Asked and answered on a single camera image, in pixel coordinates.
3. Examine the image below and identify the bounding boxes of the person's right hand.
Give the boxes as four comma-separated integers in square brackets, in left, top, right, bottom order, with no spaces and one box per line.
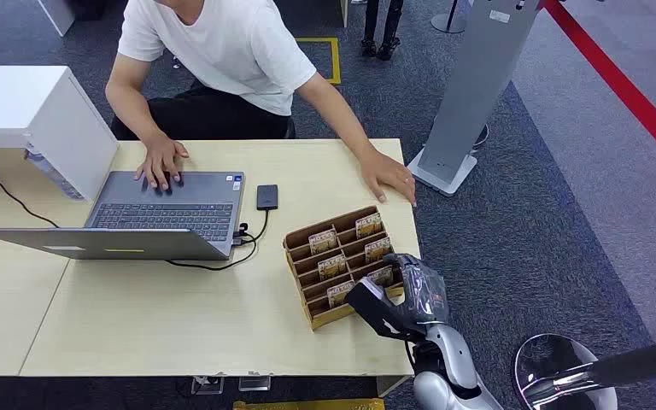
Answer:
[133,132,190,196]

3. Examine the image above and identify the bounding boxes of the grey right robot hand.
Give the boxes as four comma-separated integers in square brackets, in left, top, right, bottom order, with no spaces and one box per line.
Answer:
[383,253,451,336]

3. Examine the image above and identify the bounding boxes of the person's left hand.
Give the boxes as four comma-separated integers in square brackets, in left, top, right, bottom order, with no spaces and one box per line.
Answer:
[359,148,418,208]

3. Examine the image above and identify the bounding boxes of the printed card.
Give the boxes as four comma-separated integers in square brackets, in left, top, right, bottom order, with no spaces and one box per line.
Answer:
[366,265,395,289]
[317,254,349,282]
[325,280,356,309]
[364,237,392,264]
[354,212,384,239]
[307,228,339,255]

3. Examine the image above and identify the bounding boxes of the cardboard card holder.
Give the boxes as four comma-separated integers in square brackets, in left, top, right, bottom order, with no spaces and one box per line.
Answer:
[282,205,406,331]

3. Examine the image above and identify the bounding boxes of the person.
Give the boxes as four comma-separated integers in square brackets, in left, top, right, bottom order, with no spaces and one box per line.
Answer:
[104,0,418,208]

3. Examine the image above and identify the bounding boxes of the grey laptop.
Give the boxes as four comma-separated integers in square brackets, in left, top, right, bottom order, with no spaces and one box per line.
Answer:
[0,170,247,262]

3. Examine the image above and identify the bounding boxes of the black external drive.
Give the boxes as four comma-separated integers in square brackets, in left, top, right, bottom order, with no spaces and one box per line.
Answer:
[256,184,279,212]

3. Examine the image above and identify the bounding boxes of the grey kiosk stand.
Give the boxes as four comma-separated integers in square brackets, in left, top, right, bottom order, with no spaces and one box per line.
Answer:
[407,0,542,198]

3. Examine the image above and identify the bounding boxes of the yellow floor tape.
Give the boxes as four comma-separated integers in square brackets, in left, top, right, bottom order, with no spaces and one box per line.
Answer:
[295,37,343,85]

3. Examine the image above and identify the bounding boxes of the white cabinet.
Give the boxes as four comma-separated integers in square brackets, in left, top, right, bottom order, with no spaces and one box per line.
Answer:
[0,65,120,202]

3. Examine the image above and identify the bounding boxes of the black standing legs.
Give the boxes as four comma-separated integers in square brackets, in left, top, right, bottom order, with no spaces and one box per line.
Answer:
[360,0,406,62]

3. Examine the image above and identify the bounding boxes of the yellow strip below desk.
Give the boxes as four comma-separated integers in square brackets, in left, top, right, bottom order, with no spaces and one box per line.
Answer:
[232,398,386,410]

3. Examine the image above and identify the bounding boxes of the grey round stanchion base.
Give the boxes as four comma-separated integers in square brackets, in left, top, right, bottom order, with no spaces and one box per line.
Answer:
[430,0,472,34]

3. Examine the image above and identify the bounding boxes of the white furniture corner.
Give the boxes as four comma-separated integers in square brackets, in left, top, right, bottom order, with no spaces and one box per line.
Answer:
[36,0,76,38]

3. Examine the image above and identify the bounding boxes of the red floor tape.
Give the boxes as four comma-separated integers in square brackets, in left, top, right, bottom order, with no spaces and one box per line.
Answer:
[540,0,656,178]

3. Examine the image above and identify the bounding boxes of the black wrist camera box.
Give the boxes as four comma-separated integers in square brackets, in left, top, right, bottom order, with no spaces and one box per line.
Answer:
[344,276,421,343]

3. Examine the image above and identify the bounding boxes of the black drive cable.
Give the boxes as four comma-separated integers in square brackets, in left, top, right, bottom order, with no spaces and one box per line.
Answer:
[165,209,271,272]

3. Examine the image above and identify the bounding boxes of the thin black desk cable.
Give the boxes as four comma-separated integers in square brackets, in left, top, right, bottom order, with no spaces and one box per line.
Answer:
[0,175,61,229]

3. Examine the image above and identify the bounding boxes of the metal desk bracket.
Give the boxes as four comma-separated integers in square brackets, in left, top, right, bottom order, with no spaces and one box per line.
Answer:
[237,373,273,393]
[190,375,226,396]

